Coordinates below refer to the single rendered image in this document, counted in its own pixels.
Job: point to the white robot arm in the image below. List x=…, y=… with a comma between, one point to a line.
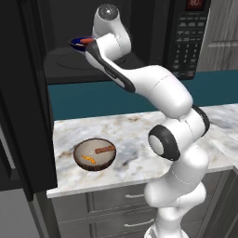
x=161, y=89

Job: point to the brown steak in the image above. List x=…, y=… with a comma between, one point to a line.
x=105, y=150

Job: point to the orange carrot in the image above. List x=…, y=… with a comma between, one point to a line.
x=88, y=159

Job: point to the brown bowl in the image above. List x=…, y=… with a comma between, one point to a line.
x=93, y=165

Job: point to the microwave start button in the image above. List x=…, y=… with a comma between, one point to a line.
x=177, y=73

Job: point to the blue bowl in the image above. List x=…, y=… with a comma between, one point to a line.
x=76, y=44

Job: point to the black microwave oven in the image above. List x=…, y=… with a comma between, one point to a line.
x=148, y=28

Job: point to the black microwave door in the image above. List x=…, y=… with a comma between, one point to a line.
x=21, y=93

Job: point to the grey drawer front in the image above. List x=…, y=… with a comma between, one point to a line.
x=108, y=224
x=108, y=198

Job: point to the orange food piece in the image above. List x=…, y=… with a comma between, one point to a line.
x=87, y=40

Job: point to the narrow grey cabinet front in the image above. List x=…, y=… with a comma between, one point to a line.
x=69, y=207

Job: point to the dark grey cabinet side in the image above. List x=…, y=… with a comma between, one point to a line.
x=221, y=207

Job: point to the grey wall cupboard door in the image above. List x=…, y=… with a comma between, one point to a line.
x=220, y=34

